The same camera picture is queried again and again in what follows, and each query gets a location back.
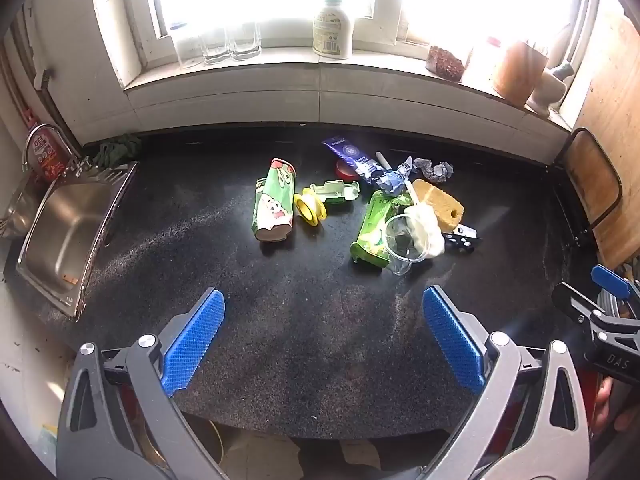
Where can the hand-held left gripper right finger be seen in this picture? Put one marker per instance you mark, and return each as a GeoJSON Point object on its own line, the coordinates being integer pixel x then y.
{"type": "Point", "coordinates": [452, 340]}

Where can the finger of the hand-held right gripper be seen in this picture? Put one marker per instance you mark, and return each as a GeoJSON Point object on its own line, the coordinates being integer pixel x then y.
{"type": "Point", "coordinates": [575, 302]}
{"type": "Point", "coordinates": [607, 280]}

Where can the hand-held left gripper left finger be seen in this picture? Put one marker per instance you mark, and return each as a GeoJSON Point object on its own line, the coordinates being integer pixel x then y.
{"type": "Point", "coordinates": [195, 345]}

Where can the white sponge brush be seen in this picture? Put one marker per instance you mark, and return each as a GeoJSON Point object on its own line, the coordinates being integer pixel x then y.
{"type": "Point", "coordinates": [427, 225]}

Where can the green carton box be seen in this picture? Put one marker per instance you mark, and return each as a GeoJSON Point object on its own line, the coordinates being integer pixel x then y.
{"type": "Point", "coordinates": [372, 225]}

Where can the person's right hand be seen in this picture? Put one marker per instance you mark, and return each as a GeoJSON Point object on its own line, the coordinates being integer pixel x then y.
{"type": "Point", "coordinates": [606, 402]}

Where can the metal pot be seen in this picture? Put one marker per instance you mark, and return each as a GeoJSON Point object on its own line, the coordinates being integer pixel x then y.
{"type": "Point", "coordinates": [200, 437]}

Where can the clear plastic cup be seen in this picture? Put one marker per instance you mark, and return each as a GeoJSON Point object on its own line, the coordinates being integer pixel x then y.
{"type": "Point", "coordinates": [402, 255]}

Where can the black metal tool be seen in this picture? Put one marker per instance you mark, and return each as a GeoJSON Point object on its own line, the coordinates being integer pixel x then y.
{"type": "Point", "coordinates": [462, 241]}

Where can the wooden cutting board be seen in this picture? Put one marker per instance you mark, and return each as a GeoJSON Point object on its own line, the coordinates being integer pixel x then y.
{"type": "Point", "coordinates": [592, 175]}

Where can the yellow sponge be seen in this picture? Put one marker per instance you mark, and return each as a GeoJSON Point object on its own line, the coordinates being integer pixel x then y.
{"type": "Point", "coordinates": [442, 202]}

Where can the green printed snack can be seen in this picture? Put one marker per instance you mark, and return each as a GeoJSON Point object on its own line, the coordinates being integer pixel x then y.
{"type": "Point", "coordinates": [274, 200]}

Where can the crumpled grey foil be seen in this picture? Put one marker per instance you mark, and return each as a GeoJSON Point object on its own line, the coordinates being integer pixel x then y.
{"type": "Point", "coordinates": [439, 170]}

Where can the crumpled silver blue wrapper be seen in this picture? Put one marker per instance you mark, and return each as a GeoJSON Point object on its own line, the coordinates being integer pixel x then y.
{"type": "Point", "coordinates": [395, 177]}

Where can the stainless steel sink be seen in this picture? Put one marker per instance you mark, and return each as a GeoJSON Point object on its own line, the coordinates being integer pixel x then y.
{"type": "Point", "coordinates": [65, 230]}

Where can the yellow tape spool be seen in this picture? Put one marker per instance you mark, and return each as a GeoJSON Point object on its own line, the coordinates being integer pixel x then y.
{"type": "Point", "coordinates": [310, 206]}

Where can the green plastic holder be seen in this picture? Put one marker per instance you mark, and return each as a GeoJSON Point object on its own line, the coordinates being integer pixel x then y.
{"type": "Point", "coordinates": [332, 191]}

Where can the large plywood board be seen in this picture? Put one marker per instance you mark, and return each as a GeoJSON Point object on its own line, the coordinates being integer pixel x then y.
{"type": "Point", "coordinates": [615, 85]}

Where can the white stone mortar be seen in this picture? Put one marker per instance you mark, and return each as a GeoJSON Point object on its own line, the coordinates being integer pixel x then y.
{"type": "Point", "coordinates": [545, 92]}

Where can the red round lid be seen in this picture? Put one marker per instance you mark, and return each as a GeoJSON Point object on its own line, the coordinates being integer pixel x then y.
{"type": "Point", "coordinates": [345, 172]}

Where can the dark green cloth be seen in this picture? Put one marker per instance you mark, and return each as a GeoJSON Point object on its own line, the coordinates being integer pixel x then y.
{"type": "Point", "coordinates": [117, 150]}

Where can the dark blue box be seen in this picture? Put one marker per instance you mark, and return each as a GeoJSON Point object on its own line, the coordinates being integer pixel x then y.
{"type": "Point", "coordinates": [350, 152]}

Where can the grey pestle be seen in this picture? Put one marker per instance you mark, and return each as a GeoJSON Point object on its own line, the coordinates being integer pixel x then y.
{"type": "Point", "coordinates": [562, 71]}

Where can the red labelled bottle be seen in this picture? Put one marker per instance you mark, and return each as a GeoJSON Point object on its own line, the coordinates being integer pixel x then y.
{"type": "Point", "coordinates": [50, 156]}

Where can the chrome faucet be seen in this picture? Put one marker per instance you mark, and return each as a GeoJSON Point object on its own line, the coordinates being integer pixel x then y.
{"type": "Point", "coordinates": [37, 132]}

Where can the jar of red dried bits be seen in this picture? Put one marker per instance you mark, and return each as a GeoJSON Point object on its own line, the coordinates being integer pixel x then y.
{"type": "Point", "coordinates": [445, 64]}

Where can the white bottle green cap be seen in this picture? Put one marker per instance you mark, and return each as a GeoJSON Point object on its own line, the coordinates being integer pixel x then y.
{"type": "Point", "coordinates": [332, 30]}

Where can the wall pipe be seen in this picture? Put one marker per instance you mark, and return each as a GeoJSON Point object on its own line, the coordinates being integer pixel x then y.
{"type": "Point", "coordinates": [42, 80]}

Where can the white window frame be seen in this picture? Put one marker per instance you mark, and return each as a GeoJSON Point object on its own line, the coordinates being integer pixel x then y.
{"type": "Point", "coordinates": [135, 35]}

